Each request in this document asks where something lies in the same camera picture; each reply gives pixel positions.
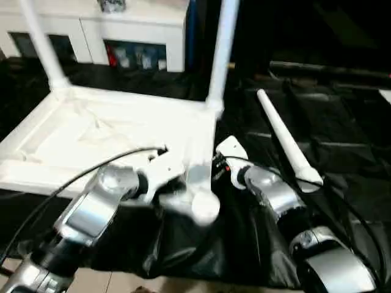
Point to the white plastic table leg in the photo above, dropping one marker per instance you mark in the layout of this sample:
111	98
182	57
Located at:
287	143
223	52
46	52

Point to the white plastic table top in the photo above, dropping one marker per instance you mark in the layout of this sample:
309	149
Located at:
122	122

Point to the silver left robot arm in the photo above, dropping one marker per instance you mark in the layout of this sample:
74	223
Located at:
91	207

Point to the black plastic mat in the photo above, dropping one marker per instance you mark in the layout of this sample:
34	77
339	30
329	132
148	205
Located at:
244	238

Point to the red carton behind glass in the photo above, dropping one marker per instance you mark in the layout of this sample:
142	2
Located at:
113	58

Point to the white glass-door cabinet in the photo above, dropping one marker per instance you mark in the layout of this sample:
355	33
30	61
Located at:
128	27

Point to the white flat board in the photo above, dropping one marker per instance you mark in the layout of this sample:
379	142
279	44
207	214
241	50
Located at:
385	96

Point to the grey object on cabinet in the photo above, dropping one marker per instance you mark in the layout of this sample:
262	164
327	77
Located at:
111	5

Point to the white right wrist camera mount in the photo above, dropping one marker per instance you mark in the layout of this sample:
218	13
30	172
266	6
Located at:
232	149

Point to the blue vertical post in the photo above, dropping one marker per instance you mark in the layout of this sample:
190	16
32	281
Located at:
191	30

